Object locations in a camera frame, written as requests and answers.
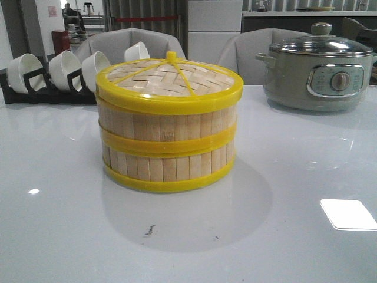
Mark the red bin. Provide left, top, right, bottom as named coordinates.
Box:
left=51, top=30, right=71, bottom=55

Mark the right grey upholstered chair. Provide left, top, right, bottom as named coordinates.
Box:
left=216, top=28, right=306, bottom=85

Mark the grey upholstered chair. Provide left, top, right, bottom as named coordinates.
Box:
left=74, top=28, right=186, bottom=65
left=216, top=28, right=306, bottom=85

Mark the glass pot lid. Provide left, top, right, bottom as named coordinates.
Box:
left=269, top=22, right=373, bottom=57

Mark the woven bamboo steamer lid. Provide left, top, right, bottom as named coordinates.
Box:
left=96, top=51, right=243, bottom=115

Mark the dark counter with white top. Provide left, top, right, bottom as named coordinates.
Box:
left=241, top=11, right=376, bottom=35

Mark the red barrier belt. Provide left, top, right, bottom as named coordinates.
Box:
left=114, top=15, right=179, bottom=22

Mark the black plastic bowl rack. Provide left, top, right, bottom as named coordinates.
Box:
left=1, top=67, right=97, bottom=104

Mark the white cabinet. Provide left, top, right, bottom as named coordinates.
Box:
left=187, top=1, right=243, bottom=63

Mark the white ceramic bowl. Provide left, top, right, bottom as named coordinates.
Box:
left=6, top=53, right=42, bottom=94
left=49, top=50, right=81, bottom=91
left=82, top=51, right=111, bottom=93
left=124, top=41, right=150, bottom=62

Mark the left grey upholstered chair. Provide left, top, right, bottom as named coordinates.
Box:
left=74, top=28, right=186, bottom=65

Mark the bamboo steamer tier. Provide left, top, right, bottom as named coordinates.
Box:
left=98, top=100, right=237, bottom=157
left=102, top=141, right=236, bottom=193

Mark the grey-green electric cooking pot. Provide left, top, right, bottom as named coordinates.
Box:
left=256, top=51, right=376, bottom=112

